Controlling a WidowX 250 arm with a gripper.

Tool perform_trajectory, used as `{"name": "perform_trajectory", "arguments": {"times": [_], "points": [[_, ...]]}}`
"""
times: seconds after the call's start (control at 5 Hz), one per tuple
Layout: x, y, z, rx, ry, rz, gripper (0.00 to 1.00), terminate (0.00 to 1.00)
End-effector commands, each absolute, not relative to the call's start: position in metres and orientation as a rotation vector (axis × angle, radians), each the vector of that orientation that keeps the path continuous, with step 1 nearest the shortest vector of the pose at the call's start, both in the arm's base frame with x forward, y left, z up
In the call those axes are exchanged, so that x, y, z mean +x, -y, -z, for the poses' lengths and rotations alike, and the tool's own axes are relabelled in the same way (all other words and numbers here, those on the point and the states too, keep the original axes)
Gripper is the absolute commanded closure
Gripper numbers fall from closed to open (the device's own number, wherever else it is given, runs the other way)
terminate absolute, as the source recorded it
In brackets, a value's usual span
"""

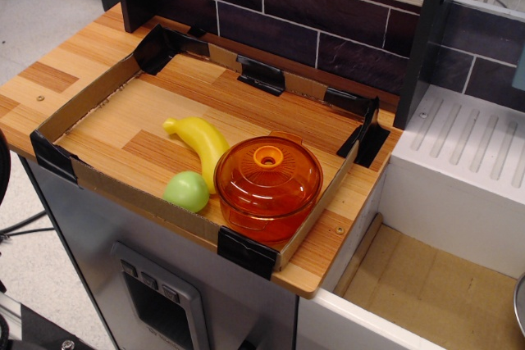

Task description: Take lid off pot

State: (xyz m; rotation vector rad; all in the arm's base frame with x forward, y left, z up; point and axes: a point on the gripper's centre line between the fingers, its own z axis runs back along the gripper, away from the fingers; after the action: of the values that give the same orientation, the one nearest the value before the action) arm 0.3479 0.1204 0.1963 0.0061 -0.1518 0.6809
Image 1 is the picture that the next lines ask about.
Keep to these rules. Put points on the orange transparent pot lid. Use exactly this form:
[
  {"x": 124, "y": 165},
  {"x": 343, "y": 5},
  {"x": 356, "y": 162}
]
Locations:
[{"x": 274, "y": 175}]

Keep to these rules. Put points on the orange transparent pot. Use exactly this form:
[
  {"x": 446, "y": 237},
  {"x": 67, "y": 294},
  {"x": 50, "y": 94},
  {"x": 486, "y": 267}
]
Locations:
[{"x": 273, "y": 229}]

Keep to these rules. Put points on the yellow toy banana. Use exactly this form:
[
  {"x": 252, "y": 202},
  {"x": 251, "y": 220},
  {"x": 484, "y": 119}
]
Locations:
[{"x": 203, "y": 138}]

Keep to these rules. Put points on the green toy apple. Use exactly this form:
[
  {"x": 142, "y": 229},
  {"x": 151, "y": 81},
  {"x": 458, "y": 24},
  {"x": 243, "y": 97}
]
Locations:
[{"x": 188, "y": 190}]

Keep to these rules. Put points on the cardboard fence with black tape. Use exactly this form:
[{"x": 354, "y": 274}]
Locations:
[{"x": 109, "y": 139}]

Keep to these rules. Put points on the grey toy dishwasher front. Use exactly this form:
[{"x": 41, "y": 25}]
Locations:
[{"x": 170, "y": 307}]

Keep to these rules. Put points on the white toy sink unit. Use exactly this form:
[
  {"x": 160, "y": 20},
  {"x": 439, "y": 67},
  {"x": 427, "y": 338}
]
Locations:
[{"x": 433, "y": 260}]

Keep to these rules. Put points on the metal bowl edge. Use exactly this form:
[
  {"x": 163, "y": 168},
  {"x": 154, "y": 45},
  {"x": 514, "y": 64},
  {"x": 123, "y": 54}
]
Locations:
[{"x": 519, "y": 302}]

